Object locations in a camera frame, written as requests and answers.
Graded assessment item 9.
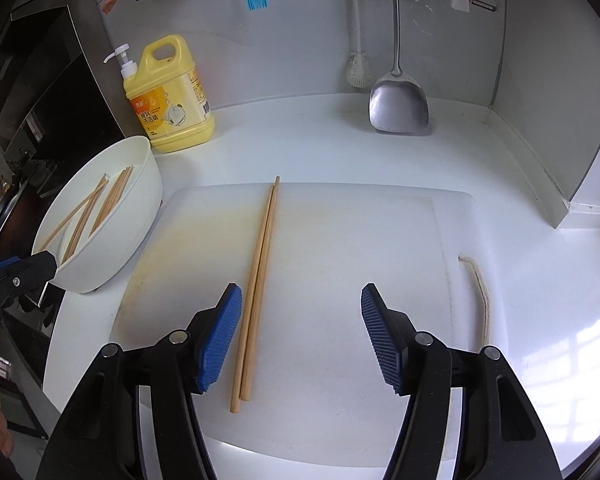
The yellow dish soap bottle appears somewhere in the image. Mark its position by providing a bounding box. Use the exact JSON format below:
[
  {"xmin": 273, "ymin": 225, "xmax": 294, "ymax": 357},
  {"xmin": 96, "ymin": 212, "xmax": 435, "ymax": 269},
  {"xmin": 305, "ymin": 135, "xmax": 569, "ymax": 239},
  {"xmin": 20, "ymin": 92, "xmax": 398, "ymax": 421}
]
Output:
[{"xmin": 103, "ymin": 35, "xmax": 216, "ymax": 155}]

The stainless steel spatula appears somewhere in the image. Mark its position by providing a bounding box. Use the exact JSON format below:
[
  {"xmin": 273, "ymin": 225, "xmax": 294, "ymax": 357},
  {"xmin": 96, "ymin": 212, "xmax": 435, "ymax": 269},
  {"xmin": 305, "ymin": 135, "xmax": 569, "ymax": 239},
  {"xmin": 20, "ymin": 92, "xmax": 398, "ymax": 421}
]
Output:
[{"xmin": 369, "ymin": 0, "xmax": 431, "ymax": 136}]

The wooden chopstick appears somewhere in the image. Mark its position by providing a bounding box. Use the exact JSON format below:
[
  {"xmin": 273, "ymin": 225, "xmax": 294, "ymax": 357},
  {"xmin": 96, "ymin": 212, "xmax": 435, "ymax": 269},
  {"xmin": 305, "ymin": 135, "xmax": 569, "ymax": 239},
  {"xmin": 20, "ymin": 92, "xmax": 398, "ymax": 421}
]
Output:
[
  {"xmin": 230, "ymin": 185, "xmax": 276, "ymax": 414},
  {"xmin": 239, "ymin": 176, "xmax": 281, "ymax": 402}
]

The dark kitchen stove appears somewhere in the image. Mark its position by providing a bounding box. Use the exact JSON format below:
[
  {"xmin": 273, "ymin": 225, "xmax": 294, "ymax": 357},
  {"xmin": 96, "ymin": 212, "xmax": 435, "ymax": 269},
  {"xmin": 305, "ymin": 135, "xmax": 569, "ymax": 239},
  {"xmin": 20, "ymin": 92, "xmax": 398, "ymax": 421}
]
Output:
[{"xmin": 0, "ymin": 0, "xmax": 126, "ymax": 261}]

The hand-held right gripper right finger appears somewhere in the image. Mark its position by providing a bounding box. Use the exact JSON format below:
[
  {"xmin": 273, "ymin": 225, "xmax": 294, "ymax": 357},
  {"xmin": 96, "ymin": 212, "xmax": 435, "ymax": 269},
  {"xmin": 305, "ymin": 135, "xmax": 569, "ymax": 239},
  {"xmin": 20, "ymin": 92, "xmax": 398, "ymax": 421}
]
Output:
[{"xmin": 361, "ymin": 283, "xmax": 563, "ymax": 480}]

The bundle of wooden chopsticks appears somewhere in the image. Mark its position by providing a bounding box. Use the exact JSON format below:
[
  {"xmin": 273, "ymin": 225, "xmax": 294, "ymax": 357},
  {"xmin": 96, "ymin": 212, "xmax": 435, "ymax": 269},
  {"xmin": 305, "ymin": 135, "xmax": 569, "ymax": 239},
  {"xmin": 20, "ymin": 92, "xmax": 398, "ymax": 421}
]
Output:
[{"xmin": 40, "ymin": 165, "xmax": 136, "ymax": 263}]

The white plastic cutting board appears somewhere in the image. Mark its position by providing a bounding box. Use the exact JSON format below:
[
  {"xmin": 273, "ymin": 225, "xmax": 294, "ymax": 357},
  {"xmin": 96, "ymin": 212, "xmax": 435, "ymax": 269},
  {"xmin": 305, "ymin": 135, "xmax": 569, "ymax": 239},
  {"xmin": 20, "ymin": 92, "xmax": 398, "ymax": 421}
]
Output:
[{"xmin": 107, "ymin": 181, "xmax": 511, "ymax": 456}]

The white plastic bowl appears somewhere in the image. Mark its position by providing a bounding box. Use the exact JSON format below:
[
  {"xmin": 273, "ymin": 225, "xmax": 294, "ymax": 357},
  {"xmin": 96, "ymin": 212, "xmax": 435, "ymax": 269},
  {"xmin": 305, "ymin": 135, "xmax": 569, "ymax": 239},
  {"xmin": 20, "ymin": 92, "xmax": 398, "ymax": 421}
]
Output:
[{"xmin": 31, "ymin": 135, "xmax": 163, "ymax": 295}]

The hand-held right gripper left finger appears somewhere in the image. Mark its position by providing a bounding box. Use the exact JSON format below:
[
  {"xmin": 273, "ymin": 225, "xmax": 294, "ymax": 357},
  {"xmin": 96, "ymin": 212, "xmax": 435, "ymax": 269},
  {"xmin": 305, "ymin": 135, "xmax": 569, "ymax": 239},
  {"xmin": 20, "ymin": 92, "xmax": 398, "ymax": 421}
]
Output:
[{"xmin": 35, "ymin": 283, "xmax": 243, "ymax": 480}]

